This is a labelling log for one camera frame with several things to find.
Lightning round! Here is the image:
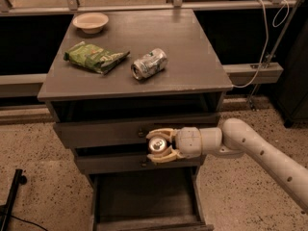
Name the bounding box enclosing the orange soda can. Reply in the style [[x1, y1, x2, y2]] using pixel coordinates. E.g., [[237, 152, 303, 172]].
[[148, 136, 167, 154]]

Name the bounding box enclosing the white paper bowl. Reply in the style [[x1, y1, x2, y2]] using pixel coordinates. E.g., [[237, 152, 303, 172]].
[[72, 13, 109, 34]]

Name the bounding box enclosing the grey top drawer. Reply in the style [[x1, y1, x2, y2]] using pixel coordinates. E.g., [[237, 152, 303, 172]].
[[54, 113, 219, 148]]

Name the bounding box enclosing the grey middle drawer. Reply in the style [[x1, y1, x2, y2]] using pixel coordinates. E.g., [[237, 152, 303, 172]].
[[74, 152, 205, 175]]

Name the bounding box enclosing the white hanging cable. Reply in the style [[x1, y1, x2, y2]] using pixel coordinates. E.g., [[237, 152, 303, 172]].
[[231, 0, 291, 90]]

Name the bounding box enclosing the black floor cable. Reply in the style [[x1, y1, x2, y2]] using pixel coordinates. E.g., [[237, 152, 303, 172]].
[[9, 214, 50, 231]]

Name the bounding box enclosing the metal railing frame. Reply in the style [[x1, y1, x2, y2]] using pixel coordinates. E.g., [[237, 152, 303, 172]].
[[0, 0, 308, 98]]

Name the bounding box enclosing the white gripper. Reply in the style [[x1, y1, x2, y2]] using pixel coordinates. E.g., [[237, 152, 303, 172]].
[[146, 127, 201, 164]]

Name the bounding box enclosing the grey open bottom drawer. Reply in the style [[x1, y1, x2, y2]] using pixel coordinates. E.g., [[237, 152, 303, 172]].
[[90, 167, 214, 231]]

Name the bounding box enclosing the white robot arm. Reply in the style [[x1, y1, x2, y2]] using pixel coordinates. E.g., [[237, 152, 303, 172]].
[[146, 118, 308, 213]]

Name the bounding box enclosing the grey wooden drawer cabinet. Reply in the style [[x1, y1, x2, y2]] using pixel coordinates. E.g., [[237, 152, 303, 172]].
[[37, 8, 234, 231]]

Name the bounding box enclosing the black stand base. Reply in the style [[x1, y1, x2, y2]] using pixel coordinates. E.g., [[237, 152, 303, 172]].
[[0, 168, 27, 231]]

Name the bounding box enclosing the silver green soda can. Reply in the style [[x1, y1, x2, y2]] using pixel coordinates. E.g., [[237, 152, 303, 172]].
[[131, 48, 167, 81]]

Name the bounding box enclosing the green chip bag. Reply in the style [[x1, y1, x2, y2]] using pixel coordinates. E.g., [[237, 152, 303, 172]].
[[64, 41, 130, 75]]

